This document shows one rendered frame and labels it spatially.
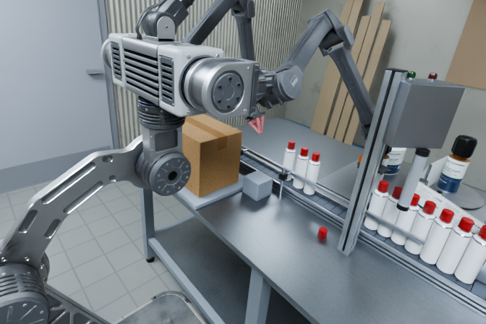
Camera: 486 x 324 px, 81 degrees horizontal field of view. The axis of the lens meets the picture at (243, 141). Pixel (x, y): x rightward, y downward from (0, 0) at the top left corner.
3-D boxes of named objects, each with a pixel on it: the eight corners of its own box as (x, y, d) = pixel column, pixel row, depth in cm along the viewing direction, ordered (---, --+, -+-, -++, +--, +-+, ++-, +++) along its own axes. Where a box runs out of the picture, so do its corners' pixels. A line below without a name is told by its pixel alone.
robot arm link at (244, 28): (228, -1, 121) (245, 1, 114) (237, -4, 124) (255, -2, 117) (240, 90, 147) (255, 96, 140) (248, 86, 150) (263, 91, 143)
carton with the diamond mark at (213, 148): (238, 181, 142) (242, 131, 132) (199, 198, 127) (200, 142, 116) (202, 158, 162) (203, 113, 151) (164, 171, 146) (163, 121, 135)
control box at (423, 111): (442, 149, 85) (466, 86, 78) (390, 148, 83) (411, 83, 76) (419, 136, 95) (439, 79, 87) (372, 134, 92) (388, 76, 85)
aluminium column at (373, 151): (353, 251, 107) (408, 70, 81) (347, 256, 104) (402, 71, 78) (342, 244, 110) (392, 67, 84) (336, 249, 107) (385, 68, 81)
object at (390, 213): (393, 234, 110) (409, 189, 102) (388, 240, 107) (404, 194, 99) (380, 227, 113) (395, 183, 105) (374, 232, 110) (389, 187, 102)
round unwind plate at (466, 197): (489, 195, 144) (489, 193, 143) (475, 218, 124) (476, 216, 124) (422, 170, 164) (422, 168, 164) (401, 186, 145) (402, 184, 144)
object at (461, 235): (455, 270, 96) (480, 220, 88) (450, 278, 92) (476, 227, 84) (437, 260, 99) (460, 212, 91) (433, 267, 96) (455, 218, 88)
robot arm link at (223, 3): (226, -25, 115) (242, -24, 109) (241, 3, 126) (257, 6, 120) (156, 58, 109) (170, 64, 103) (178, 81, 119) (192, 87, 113)
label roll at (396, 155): (372, 174, 155) (379, 150, 149) (355, 158, 173) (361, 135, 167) (406, 175, 157) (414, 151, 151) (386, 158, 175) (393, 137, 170)
